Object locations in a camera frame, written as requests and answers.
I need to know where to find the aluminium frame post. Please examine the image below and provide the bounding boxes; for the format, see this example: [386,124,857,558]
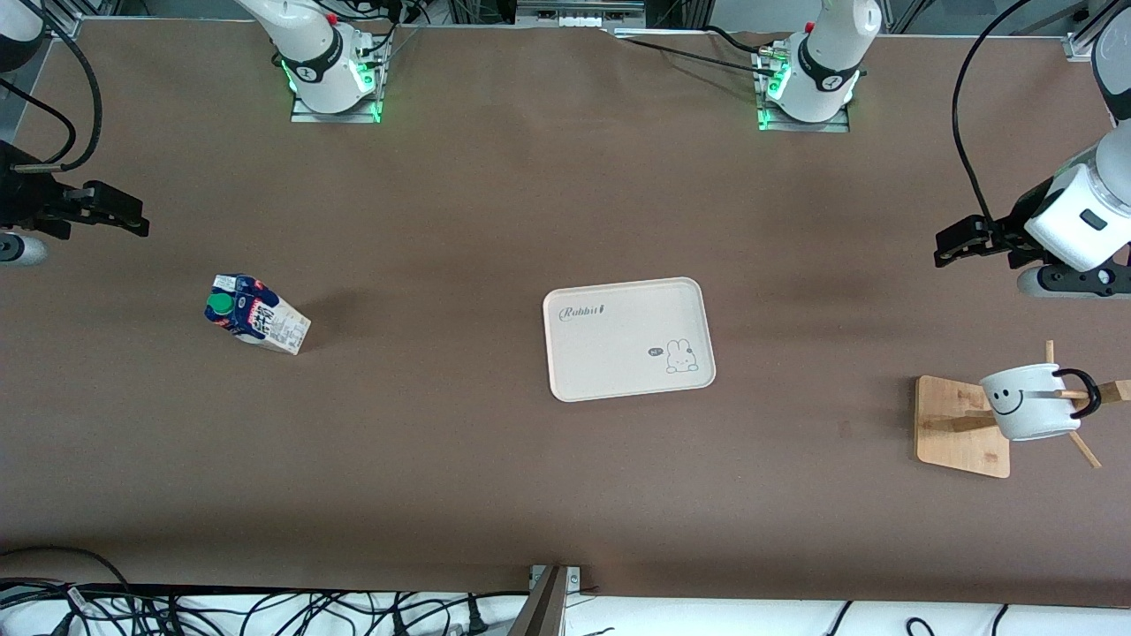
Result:
[1065,0,1127,63]
[35,0,85,38]

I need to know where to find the aluminium profile bar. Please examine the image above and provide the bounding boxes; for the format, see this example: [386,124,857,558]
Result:
[508,565,571,636]

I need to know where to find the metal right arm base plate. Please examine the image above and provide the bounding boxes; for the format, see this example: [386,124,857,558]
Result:
[290,88,383,123]

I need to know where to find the black cable on table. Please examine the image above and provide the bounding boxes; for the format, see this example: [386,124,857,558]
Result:
[610,25,783,79]

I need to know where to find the wooden mug stand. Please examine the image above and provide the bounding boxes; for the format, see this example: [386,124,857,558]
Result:
[915,340,1131,480]

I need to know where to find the white smiley mug black handle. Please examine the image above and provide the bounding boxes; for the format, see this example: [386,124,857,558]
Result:
[979,362,1103,442]

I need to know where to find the white power strip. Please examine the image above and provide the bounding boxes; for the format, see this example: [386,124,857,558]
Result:
[515,0,646,27]

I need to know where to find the tangle of black floor cables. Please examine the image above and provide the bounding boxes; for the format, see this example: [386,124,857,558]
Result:
[0,546,531,636]

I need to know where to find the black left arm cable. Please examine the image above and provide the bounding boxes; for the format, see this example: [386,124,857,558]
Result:
[951,0,1035,226]

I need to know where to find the cream tray with rabbit print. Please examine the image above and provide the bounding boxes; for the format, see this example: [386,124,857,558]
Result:
[543,277,717,403]

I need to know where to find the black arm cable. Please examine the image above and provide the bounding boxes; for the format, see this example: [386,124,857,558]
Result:
[0,0,103,173]
[951,0,1035,226]

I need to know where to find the blue milk carton green cap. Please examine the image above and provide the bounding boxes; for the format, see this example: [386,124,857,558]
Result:
[205,273,312,356]

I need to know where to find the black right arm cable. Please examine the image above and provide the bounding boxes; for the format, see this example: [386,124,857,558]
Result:
[0,0,103,173]

